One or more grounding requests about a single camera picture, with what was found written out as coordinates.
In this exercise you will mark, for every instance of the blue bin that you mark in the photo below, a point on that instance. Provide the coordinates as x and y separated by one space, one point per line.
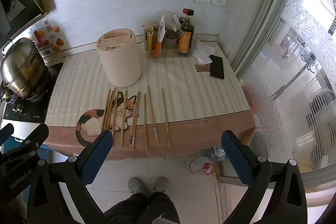
45 152

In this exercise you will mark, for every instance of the brown card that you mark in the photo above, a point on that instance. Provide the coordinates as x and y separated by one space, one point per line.
202 68

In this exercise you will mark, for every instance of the brown jar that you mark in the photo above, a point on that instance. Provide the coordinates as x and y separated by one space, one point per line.
170 41

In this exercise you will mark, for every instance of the white bowl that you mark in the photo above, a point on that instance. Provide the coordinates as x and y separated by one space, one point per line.
120 61

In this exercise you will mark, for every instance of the dark soy sauce bottle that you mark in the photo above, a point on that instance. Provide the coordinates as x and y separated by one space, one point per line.
185 40

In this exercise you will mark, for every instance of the yellow box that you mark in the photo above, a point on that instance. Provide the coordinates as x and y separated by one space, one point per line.
149 40

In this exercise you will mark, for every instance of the clear condiment organizer tray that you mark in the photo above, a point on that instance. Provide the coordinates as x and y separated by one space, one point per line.
170 52

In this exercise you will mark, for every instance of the clear bottle with white cap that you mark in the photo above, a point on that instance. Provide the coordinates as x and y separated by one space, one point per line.
219 151

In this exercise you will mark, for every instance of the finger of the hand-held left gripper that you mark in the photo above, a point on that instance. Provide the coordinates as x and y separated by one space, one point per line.
32 141
6 132

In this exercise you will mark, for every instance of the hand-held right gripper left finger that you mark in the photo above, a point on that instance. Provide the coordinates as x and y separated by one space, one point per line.
96 158

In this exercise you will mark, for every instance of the person's dark trousers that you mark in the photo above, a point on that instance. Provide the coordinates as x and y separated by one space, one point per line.
141 209

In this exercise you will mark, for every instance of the frosted sliding glass door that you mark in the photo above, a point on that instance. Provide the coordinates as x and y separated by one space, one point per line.
288 82

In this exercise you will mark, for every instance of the black gas stove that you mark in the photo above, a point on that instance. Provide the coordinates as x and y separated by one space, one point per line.
26 111

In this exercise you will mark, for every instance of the white paper napkin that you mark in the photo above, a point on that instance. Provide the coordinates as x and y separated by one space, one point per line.
204 49

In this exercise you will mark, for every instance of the row of bamboo chopsticks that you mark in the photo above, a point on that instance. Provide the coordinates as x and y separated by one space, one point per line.
152 113

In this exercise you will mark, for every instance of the black smartphone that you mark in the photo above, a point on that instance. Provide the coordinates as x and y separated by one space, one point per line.
217 67

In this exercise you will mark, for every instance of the clear plastic bag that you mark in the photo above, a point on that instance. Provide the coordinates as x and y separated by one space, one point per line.
157 18

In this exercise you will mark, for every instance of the orange fruit wall sticker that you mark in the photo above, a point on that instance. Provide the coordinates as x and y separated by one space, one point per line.
59 42

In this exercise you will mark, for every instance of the red seal wall sticker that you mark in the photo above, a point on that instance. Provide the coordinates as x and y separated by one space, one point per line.
48 24

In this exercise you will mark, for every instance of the white seasoning packet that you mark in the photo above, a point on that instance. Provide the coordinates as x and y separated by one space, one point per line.
161 29

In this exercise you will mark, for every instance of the slender bamboo chopstick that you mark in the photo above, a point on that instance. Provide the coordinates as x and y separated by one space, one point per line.
115 116

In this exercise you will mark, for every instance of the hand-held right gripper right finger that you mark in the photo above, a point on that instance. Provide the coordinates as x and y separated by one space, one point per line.
236 158

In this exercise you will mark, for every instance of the stainless steel steamer pot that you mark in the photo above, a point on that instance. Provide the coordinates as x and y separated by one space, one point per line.
21 66

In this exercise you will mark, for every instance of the grey slipper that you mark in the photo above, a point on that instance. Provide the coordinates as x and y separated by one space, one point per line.
135 185
161 184

